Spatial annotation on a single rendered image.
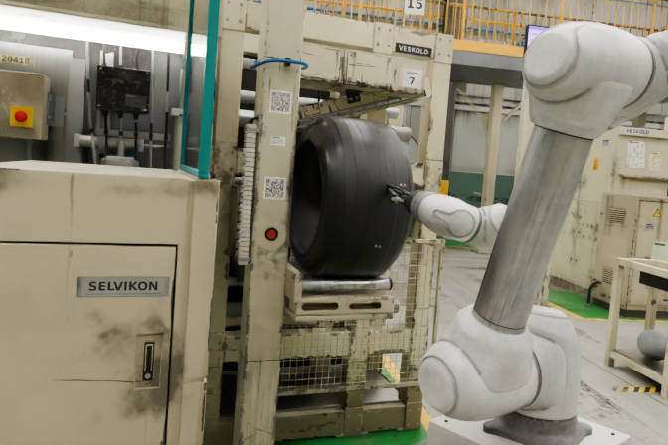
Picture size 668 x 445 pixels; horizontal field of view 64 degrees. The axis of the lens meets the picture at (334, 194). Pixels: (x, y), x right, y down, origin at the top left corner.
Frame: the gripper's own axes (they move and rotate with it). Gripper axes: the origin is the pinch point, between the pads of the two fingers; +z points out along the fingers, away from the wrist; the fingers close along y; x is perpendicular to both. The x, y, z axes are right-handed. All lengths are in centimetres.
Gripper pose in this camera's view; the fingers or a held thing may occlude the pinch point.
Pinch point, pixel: (392, 190)
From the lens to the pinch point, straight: 169.7
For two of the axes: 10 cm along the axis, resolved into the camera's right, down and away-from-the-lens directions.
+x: -1.2, 9.8, 1.8
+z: -3.2, -2.1, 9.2
